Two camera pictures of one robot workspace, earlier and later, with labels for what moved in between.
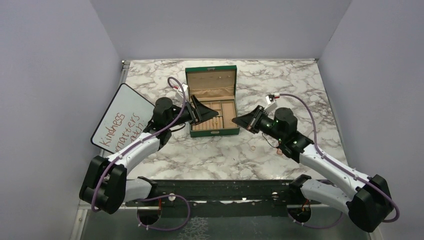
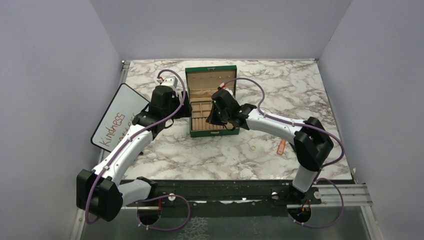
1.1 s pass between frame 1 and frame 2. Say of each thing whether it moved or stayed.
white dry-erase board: stayed
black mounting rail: stayed
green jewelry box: stayed
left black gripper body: moved
